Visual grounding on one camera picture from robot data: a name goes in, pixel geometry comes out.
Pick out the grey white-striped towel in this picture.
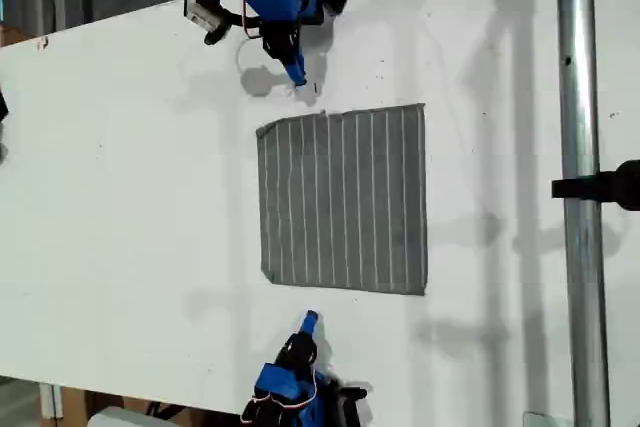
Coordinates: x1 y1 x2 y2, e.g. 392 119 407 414
255 102 429 297

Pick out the brown cardboard box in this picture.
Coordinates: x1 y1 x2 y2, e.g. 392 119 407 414
59 386 246 427

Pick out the black clamp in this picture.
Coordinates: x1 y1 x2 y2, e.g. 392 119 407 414
551 159 640 212

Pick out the short black camera stalk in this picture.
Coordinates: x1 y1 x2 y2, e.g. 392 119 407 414
203 10 262 46
335 383 369 401

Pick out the black camera box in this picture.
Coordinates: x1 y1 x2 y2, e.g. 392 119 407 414
184 0 225 34
337 396 365 427

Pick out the white table leg bracket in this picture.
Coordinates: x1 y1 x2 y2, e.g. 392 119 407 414
38 382 64 420

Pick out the steel post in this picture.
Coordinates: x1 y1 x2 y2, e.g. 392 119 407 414
554 0 613 427

